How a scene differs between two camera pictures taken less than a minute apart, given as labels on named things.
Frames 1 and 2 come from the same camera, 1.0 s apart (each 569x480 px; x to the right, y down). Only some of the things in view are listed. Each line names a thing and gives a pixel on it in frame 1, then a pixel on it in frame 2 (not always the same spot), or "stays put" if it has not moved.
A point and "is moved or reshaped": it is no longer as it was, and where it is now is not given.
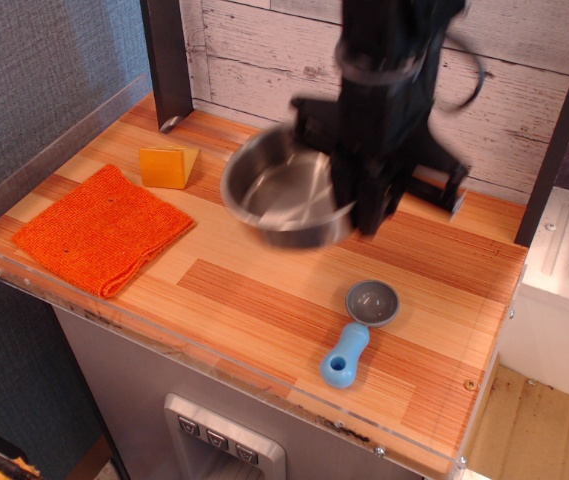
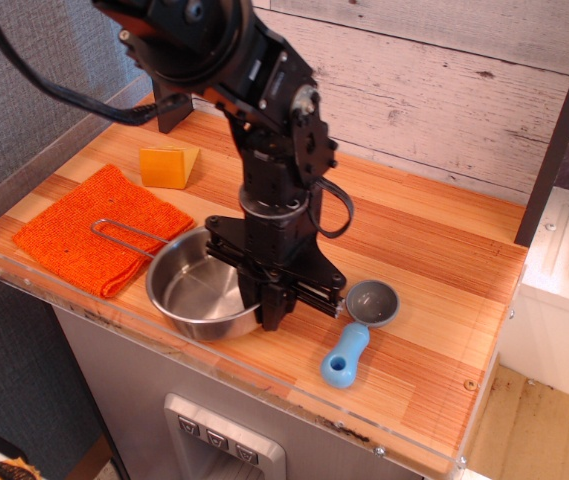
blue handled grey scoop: x=369 y=304 stays put
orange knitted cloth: x=104 y=229 stays put
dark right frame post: x=557 y=149 stays put
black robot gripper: x=377 y=134 → x=278 y=261
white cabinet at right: x=556 y=332 stays put
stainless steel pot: x=283 y=194 is moved or reshaped
